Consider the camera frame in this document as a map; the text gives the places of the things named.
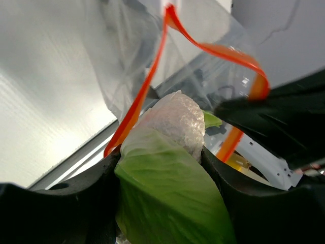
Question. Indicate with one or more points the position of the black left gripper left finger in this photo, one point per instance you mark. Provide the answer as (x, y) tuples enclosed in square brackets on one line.
[(78, 210)]

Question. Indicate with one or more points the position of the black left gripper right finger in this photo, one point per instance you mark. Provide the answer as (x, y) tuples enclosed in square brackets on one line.
[(262, 214)]

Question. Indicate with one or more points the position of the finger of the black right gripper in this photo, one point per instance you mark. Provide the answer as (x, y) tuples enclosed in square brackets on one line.
[(289, 123)]

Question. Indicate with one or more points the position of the white cauliflower with leaves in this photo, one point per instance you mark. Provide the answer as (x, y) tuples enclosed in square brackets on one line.
[(165, 194)]

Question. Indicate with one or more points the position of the clear orange-zip plastic bag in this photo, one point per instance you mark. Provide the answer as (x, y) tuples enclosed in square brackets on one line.
[(169, 64)]

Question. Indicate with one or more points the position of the aluminium rail frame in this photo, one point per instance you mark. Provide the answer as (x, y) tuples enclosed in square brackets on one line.
[(101, 147)]

